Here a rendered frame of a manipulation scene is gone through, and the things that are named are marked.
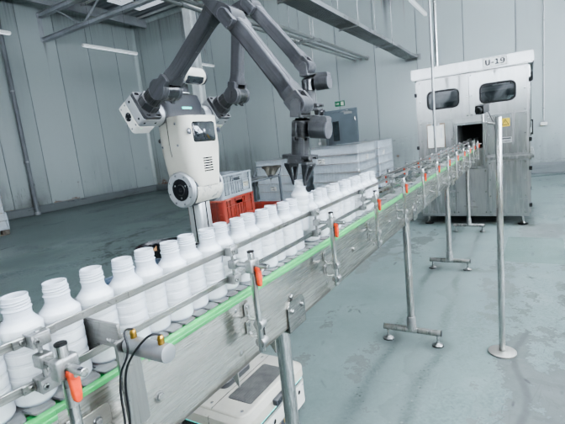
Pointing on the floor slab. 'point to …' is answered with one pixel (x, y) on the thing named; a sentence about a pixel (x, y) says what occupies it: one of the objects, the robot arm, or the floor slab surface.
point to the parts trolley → (266, 179)
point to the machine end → (512, 143)
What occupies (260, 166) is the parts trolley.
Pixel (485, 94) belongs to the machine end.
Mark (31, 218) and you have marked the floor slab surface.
